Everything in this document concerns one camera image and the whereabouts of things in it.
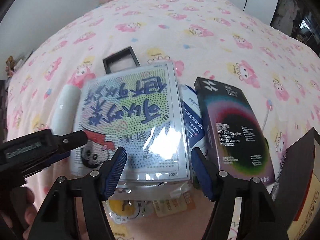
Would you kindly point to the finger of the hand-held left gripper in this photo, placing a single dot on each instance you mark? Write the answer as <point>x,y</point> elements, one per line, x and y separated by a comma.
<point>60,158</point>
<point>75,138</point>

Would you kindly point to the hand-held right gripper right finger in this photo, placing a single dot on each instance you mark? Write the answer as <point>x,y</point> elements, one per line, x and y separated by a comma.
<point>200,170</point>

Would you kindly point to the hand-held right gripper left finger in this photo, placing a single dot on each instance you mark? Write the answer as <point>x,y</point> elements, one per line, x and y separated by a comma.
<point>115,172</point>

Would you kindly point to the black screen protector box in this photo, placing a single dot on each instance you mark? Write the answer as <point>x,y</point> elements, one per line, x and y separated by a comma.
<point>232,130</point>

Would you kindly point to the printed bead art pack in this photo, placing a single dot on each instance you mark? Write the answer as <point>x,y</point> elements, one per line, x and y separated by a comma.
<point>130,110</point>

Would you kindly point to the dark grey shoe box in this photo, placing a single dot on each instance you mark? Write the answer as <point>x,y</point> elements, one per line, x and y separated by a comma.
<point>295,170</point>

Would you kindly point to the person's left hand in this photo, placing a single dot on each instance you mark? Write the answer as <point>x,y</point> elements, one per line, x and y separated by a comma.
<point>26,207</point>

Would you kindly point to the white cardboard roll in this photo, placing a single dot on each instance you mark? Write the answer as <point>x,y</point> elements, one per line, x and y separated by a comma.
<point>66,105</point>

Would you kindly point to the blue white wet wipes pack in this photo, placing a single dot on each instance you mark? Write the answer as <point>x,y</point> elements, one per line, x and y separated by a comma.
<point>192,120</point>

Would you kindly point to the pink printed blanket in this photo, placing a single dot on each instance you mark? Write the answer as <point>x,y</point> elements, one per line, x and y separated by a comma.
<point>175,30</point>

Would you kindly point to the open clothes closet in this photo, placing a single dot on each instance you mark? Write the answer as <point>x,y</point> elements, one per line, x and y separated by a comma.
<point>295,10</point>

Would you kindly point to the small black frame box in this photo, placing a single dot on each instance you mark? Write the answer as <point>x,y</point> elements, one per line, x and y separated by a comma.
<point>117,53</point>

